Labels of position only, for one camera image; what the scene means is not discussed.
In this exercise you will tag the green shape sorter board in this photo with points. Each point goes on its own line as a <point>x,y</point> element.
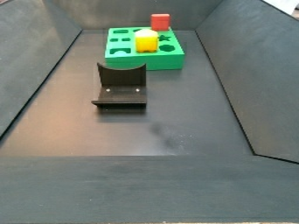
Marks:
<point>123,56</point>

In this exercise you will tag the yellow pentagon block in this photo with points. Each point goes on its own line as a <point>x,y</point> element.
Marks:
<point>145,41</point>

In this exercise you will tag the red rounded block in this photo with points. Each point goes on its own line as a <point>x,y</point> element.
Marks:
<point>160,22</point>

